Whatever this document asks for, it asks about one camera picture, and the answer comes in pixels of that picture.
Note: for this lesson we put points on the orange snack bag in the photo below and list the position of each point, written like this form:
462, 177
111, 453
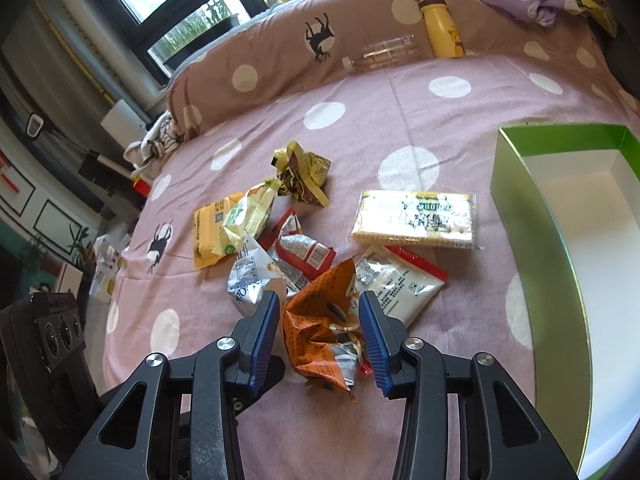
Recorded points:
321, 329

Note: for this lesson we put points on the yellow patterned cloth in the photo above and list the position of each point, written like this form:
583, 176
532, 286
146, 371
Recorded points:
602, 13

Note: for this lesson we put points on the yellow brown wrapper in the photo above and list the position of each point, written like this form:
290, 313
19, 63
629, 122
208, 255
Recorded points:
302, 174

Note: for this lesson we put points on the orange-yellow bread packet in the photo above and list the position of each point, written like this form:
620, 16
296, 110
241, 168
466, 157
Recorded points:
209, 244

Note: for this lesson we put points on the clear plastic bottle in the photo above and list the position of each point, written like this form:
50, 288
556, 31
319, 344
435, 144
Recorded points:
385, 54

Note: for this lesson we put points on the white red-edged snack packet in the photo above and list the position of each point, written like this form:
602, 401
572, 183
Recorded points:
403, 282

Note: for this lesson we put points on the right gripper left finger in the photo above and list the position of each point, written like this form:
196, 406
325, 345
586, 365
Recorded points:
184, 410

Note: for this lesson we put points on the silver white snack bag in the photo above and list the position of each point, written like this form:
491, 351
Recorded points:
253, 274

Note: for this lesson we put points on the red fries box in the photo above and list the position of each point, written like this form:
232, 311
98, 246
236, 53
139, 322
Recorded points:
141, 186

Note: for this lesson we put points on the cracker pack green label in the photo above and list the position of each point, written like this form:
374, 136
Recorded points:
412, 218

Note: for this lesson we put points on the striped white cloth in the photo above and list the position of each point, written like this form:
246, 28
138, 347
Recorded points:
150, 155

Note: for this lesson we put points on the red snack packet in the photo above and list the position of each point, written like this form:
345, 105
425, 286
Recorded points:
300, 257

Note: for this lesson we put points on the green white cardboard box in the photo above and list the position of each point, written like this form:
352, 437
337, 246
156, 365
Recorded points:
568, 196

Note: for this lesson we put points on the pale green snack bag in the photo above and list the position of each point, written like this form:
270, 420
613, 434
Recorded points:
246, 217

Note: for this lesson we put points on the yellow bear bottle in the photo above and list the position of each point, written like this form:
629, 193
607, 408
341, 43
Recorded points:
441, 31

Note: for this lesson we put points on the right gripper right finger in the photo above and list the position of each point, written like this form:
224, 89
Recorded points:
502, 436

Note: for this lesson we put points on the brown polka dot bolster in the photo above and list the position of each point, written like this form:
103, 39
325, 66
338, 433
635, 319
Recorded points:
299, 46

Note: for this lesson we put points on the pink polka dot sheet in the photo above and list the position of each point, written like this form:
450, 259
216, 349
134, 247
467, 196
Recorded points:
431, 126

